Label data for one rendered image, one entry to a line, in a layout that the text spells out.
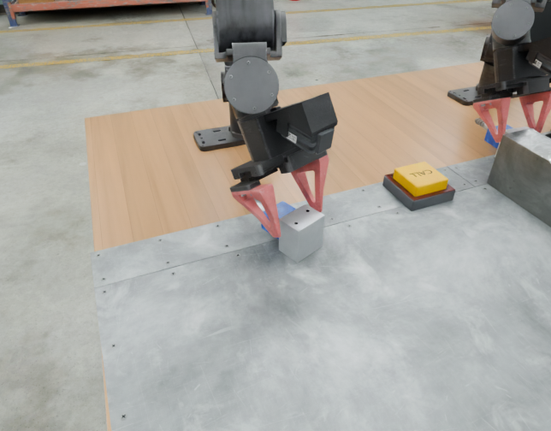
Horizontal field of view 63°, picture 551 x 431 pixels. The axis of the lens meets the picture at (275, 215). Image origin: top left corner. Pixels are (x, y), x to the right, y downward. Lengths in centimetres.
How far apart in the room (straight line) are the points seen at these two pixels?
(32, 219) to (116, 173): 145
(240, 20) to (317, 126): 16
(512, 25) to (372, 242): 39
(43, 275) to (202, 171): 123
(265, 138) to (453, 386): 33
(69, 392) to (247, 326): 106
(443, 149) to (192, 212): 49
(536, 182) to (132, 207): 61
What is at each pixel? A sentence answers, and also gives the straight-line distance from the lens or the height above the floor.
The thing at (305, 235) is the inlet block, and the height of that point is 84.
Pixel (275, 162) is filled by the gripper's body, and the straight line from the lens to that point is 54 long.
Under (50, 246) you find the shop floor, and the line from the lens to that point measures 205.
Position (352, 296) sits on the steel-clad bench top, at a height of 80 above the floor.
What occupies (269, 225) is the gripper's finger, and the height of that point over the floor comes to 85.
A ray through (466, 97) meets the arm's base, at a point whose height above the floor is 81.
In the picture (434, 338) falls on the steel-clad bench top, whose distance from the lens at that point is 54.
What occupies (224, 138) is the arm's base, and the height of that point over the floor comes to 81.
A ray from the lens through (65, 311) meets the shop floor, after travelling 175.
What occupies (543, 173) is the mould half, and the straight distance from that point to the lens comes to 75.
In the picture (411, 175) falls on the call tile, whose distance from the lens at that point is 73.
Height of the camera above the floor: 121
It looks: 37 degrees down
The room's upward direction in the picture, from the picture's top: straight up
